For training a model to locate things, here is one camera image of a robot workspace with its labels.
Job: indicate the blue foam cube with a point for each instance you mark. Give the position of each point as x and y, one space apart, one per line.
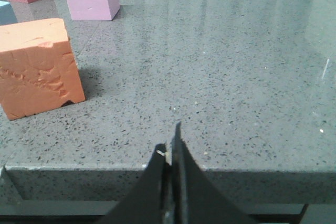
7 15

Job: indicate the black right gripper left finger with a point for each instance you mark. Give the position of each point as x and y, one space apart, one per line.
143 204

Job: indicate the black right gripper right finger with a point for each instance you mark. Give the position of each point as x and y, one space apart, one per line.
196 199

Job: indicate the damaged orange foam cube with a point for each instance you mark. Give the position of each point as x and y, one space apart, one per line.
38 69

